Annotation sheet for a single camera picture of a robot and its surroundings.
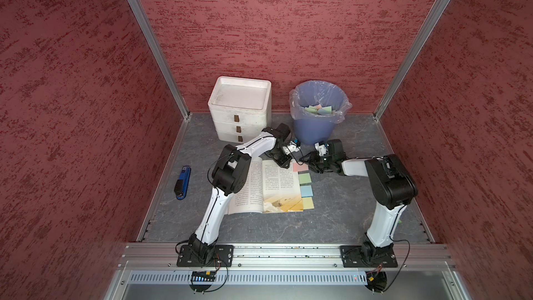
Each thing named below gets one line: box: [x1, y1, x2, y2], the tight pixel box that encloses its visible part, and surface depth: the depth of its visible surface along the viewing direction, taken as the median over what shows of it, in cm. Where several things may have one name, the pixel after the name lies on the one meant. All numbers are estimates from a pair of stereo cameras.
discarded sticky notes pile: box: [303, 104, 334, 115], surface depth 105 cm
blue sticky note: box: [300, 184, 314, 198], surface depth 92 cm
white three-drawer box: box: [207, 75, 273, 144], surface depth 97 cm
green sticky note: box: [298, 172, 312, 185], surface depth 96 cm
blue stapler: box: [173, 165, 192, 200], surface depth 91 cm
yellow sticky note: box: [301, 197, 315, 210], surface depth 89 cm
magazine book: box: [227, 156, 304, 215], surface depth 89 cm
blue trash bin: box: [290, 79, 349, 146], surface depth 100 cm
